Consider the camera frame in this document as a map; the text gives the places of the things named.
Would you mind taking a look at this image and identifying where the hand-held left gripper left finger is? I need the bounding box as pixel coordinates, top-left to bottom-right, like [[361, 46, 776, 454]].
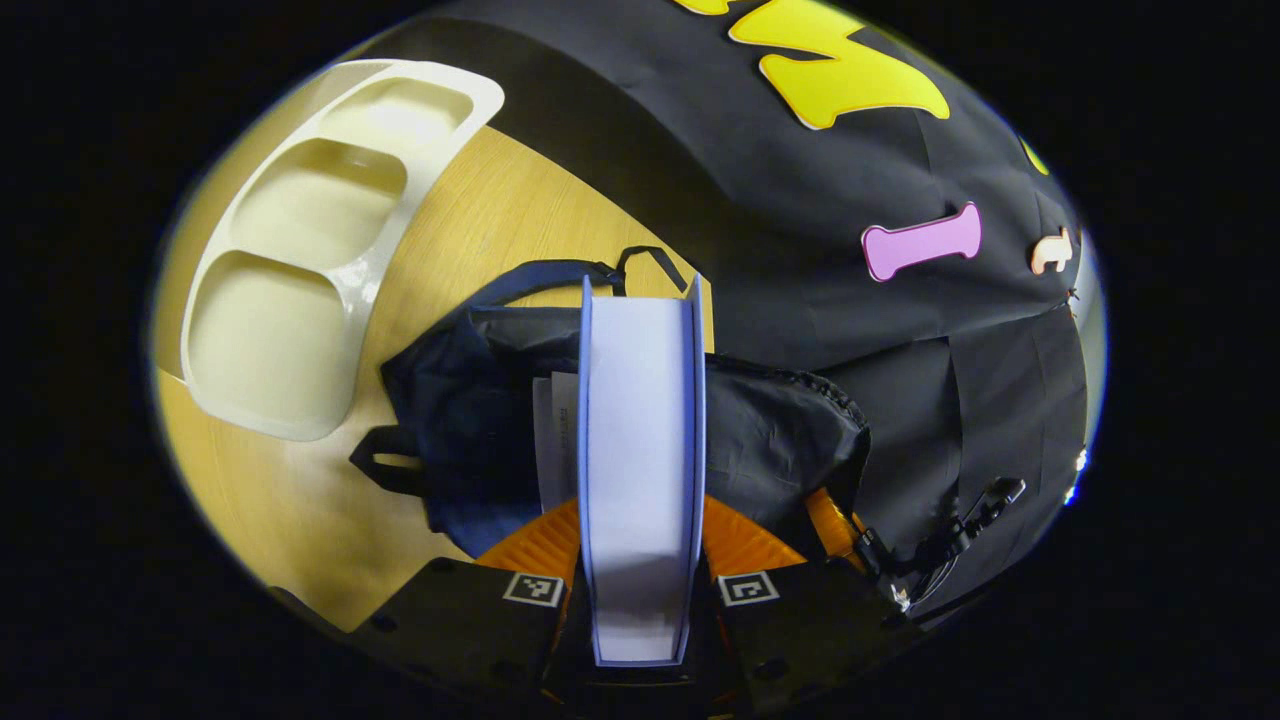
[[350, 497, 583, 701]]

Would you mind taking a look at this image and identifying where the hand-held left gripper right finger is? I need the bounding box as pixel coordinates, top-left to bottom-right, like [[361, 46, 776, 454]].
[[702, 495, 926, 711]]

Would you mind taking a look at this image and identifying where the blue schoolbag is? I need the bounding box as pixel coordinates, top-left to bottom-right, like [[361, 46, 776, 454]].
[[350, 245, 873, 561]]

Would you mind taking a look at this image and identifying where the white patterned cover book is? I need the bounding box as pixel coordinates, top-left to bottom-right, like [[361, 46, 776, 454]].
[[532, 372, 583, 513]]

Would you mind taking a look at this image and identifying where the white plastic bookshelf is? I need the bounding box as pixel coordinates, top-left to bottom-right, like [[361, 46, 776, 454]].
[[180, 58, 506, 443]]

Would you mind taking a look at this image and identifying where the black backdrop cloth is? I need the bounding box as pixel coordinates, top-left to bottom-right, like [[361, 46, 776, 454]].
[[330, 0, 1096, 631]]

